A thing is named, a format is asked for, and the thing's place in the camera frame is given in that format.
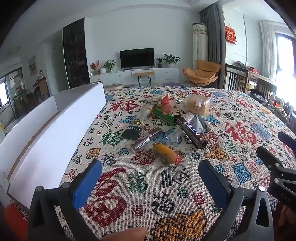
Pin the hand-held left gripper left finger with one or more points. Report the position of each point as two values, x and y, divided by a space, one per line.
87 183

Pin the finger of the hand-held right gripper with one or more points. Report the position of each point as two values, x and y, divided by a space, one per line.
271 160
288 139

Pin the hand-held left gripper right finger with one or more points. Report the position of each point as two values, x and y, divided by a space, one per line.
212 183

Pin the white cardboard box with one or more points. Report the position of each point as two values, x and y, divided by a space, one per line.
46 148

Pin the brown chocolate bar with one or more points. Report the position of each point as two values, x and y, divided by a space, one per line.
190 131

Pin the orange sausage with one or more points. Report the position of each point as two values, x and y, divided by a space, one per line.
165 151

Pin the clear blue snack wrapper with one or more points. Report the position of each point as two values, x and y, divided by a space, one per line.
173 136

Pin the silver snack packet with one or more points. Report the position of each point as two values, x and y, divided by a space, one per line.
196 120

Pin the black round snack packet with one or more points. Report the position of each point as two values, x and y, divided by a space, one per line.
130 132

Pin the purple silver wrapper bar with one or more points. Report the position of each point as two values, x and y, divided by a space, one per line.
145 139

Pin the bread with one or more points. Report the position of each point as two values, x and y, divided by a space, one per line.
196 103

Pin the green candy packet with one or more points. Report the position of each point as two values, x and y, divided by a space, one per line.
164 115

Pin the long yellow white packet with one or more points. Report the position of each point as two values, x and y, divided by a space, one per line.
145 112

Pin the red sausage packet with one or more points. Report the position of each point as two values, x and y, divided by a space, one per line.
165 101

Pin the cream snack packet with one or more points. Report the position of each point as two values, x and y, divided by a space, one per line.
153 98

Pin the person's right hand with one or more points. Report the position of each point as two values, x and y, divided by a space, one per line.
286 222

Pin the person's left hand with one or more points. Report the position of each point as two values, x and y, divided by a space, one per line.
127 234

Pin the pile of household clutter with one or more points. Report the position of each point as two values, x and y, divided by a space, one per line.
275 104

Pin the red cloth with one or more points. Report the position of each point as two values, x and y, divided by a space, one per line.
16 224

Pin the white curtain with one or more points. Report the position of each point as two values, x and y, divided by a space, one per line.
268 46

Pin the brown wooden furniture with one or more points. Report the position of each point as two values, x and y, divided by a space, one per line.
43 88

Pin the orange lounge chair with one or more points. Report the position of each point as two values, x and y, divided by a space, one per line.
203 69

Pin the white tv cabinet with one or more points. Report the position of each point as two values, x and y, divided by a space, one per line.
115 75

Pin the white round vase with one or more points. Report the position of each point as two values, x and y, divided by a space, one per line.
103 70

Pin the red flowers in vase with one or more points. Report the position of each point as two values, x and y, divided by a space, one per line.
94 66

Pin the green plant in vase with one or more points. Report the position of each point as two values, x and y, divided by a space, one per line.
109 64

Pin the wooden stool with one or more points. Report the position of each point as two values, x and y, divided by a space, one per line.
143 73

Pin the tower air conditioner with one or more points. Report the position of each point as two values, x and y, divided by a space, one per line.
200 46

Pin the grey curtain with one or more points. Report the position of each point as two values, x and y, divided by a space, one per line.
214 34

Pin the black display cabinet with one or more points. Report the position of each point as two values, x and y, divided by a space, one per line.
75 53

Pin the large green potted plant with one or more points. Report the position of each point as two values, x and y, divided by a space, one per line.
171 59

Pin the small potted plant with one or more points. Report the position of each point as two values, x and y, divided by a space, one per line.
159 61

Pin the black television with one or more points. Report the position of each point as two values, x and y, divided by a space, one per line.
136 58

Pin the red wall hanging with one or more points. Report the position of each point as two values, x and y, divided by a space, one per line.
230 34

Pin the wall picture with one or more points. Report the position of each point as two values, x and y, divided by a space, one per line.
32 66

